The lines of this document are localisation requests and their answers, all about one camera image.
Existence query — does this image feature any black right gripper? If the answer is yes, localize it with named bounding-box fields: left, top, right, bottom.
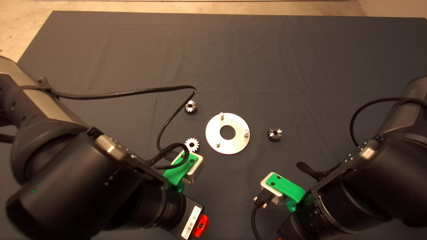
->
left=277, top=197, right=329, bottom=240

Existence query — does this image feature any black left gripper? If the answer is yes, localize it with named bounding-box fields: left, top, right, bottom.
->
left=157, top=193, right=210, bottom=240

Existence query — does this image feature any round metal carrier plate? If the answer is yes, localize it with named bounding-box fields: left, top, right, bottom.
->
left=205, top=112, right=251, bottom=155

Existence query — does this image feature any dark grey table cloth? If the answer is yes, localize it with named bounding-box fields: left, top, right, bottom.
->
left=0, top=11, right=427, bottom=240

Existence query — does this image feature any right black camera cable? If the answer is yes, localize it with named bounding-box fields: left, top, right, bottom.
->
left=251, top=97, right=427, bottom=240

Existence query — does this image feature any black camera cable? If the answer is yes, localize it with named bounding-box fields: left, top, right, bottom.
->
left=251, top=97, right=427, bottom=240
left=38, top=76, right=197, bottom=171

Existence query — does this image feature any right green camera mount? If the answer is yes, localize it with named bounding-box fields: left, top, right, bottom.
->
left=269, top=172, right=306, bottom=213

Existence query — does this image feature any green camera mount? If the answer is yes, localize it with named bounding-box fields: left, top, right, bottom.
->
left=269, top=172, right=306, bottom=213
left=162, top=151, right=198, bottom=194

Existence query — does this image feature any right silver camera box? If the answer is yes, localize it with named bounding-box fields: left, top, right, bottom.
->
left=260, top=175, right=288, bottom=206

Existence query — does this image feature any silver camera box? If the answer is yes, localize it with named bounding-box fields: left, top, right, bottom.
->
left=171, top=150, right=204, bottom=184
left=260, top=175, right=288, bottom=206

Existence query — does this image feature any left silver camera box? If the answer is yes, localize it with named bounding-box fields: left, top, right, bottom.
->
left=171, top=150, right=204, bottom=184

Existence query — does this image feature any left green camera mount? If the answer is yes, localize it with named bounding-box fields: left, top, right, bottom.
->
left=162, top=151, right=198, bottom=194

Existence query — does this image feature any left black camera cable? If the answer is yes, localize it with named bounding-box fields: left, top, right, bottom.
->
left=38, top=76, right=197, bottom=171

